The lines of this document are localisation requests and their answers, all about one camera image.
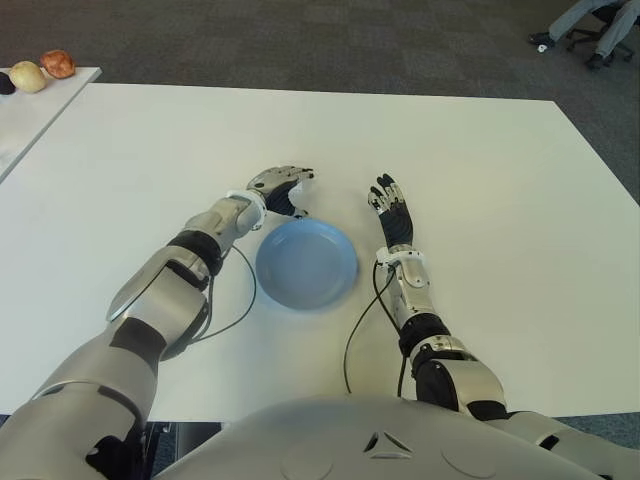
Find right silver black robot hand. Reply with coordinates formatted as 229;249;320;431
368;172;416;250

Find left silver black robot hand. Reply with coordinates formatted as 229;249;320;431
246;163;316;220

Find white charger block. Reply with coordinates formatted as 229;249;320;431
289;180;314;217

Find blue round plate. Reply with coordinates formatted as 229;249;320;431
254;218;361;312

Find grey robot torso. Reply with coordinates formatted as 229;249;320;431
159;394;609;480

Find reddish brown bread roll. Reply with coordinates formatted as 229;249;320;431
39;49;78;80

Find white side table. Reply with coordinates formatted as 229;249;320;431
0;65;103;184

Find seated person grey trousers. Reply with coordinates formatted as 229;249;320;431
528;0;640;70

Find black office chair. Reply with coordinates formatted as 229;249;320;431
564;0;634;64

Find black table leg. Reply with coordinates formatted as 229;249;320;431
126;421;174;480

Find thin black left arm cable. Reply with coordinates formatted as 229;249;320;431
187;244;260;346

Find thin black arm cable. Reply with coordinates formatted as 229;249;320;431
187;244;260;346
343;256;396;396

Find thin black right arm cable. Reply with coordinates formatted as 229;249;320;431
343;256;396;396

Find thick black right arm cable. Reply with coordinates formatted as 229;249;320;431
396;347;414;400

